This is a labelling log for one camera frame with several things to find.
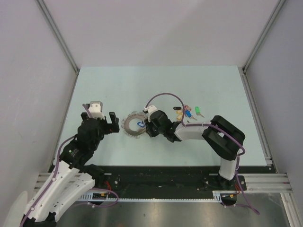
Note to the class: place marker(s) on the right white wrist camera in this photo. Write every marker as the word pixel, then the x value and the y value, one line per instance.
pixel 149 111

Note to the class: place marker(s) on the metal disc with keyrings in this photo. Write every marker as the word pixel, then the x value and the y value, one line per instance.
pixel 130 127

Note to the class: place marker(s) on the left aluminium corner post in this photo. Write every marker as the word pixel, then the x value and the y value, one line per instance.
pixel 57 34

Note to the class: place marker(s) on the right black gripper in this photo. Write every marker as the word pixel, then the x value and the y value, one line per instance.
pixel 149 129

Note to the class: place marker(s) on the yellow key tag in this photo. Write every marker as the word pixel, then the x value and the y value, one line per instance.
pixel 179 116

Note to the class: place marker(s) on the green key tag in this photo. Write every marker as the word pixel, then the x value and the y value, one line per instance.
pixel 197 110

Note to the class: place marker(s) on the white cable duct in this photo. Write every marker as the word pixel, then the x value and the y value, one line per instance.
pixel 88 197

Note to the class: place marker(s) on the aluminium frame crossbar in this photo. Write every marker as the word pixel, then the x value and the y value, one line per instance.
pixel 256 183

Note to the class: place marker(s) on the aluminium corner post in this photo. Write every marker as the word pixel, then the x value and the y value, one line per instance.
pixel 57 34
pixel 264 33

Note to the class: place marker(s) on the right aluminium corner post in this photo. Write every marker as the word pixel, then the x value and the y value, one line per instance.
pixel 264 33

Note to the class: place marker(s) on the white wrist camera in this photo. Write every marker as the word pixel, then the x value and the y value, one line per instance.
pixel 149 111
pixel 95 110

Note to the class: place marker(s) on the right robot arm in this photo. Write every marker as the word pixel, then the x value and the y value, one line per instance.
pixel 225 139

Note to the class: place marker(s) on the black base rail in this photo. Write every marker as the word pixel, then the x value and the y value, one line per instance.
pixel 169 178

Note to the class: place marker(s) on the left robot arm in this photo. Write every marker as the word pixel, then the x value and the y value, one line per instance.
pixel 48 205

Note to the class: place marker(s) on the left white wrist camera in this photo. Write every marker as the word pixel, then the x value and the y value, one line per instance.
pixel 95 110

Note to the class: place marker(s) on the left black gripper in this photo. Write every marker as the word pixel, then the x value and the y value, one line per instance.
pixel 109 128

